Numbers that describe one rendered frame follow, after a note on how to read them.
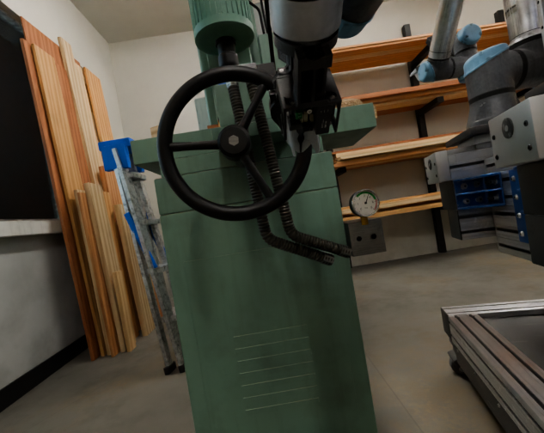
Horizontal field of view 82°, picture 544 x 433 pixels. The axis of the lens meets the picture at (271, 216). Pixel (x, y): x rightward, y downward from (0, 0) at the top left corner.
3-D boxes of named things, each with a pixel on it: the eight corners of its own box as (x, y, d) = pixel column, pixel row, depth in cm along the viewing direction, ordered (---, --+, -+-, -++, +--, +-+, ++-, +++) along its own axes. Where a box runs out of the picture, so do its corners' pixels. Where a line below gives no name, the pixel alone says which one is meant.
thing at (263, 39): (265, 76, 109) (258, 34, 109) (265, 87, 118) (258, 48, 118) (288, 73, 110) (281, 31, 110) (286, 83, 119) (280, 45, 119)
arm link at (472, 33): (465, 45, 115) (461, 22, 115) (448, 60, 126) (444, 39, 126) (485, 42, 115) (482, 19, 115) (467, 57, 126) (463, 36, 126)
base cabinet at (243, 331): (204, 507, 75) (155, 216, 75) (230, 381, 133) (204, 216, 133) (387, 474, 76) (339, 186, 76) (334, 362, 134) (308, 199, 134)
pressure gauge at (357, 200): (355, 227, 70) (349, 191, 70) (351, 226, 74) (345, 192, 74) (382, 222, 70) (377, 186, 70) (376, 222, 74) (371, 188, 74)
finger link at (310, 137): (305, 173, 51) (308, 131, 43) (298, 145, 54) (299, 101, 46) (324, 169, 51) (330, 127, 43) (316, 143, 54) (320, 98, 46)
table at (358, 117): (113, 158, 66) (108, 130, 66) (161, 176, 96) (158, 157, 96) (394, 112, 67) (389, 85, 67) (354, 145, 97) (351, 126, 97)
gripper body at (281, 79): (282, 144, 42) (278, 60, 31) (272, 101, 46) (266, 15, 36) (339, 135, 42) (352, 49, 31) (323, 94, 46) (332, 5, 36)
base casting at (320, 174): (157, 216, 76) (150, 179, 76) (204, 216, 133) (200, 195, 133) (339, 186, 76) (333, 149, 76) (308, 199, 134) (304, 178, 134)
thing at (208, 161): (161, 177, 76) (158, 161, 76) (184, 186, 97) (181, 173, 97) (323, 151, 76) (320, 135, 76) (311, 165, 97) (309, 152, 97)
